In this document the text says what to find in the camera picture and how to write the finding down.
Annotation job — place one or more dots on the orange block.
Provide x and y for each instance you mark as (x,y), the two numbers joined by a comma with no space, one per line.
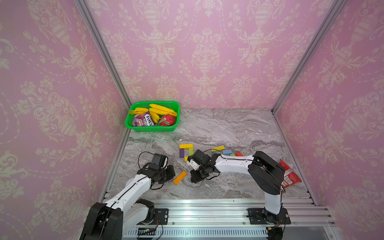
(180,177)

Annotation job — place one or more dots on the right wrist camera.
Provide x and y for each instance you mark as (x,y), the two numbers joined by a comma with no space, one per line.
(198,159)

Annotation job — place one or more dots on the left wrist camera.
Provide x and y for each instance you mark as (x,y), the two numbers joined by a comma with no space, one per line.
(158,162)

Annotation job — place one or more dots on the aluminium mounting rail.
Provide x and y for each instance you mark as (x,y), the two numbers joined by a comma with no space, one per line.
(226,212)

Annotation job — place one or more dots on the red block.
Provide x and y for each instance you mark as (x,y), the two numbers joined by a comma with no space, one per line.
(239,154)

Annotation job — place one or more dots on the red dragon fruit toy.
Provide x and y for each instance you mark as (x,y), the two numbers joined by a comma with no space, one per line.
(167,121)

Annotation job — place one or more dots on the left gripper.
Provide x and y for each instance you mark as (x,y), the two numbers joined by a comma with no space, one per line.
(172,173)

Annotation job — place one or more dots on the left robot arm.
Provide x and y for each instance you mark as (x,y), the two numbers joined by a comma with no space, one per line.
(116,217)

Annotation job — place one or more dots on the green plastic basket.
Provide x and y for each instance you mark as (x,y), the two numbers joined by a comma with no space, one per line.
(146,104)

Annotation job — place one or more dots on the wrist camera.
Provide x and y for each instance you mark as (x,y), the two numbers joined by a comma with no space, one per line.
(158,162)
(198,159)

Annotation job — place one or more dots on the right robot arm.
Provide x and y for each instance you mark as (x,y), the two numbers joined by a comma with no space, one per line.
(266,172)

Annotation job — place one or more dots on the red snack bag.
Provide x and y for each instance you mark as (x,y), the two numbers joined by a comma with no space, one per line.
(290,177)

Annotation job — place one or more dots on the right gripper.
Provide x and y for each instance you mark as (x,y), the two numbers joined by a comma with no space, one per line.
(192,179)

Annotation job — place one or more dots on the yellow block top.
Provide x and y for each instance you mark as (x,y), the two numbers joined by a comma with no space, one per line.
(186,146)

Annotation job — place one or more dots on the purple snack packet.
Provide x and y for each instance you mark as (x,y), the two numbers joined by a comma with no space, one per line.
(143,120)

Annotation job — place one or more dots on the yellow banana bunch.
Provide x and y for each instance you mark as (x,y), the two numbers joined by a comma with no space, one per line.
(155,110)

